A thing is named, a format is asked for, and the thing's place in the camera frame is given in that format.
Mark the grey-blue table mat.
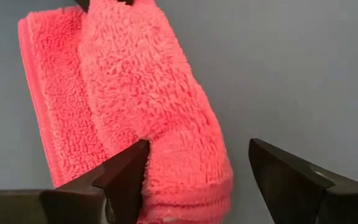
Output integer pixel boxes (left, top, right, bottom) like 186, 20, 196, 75
0, 0, 358, 224

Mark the pink terry towel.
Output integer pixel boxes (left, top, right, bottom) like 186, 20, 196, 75
17, 0, 234, 224

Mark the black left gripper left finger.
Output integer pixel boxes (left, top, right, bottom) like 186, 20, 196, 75
0, 139, 150, 224

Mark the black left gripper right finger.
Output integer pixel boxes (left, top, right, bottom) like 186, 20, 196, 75
249, 138, 358, 224

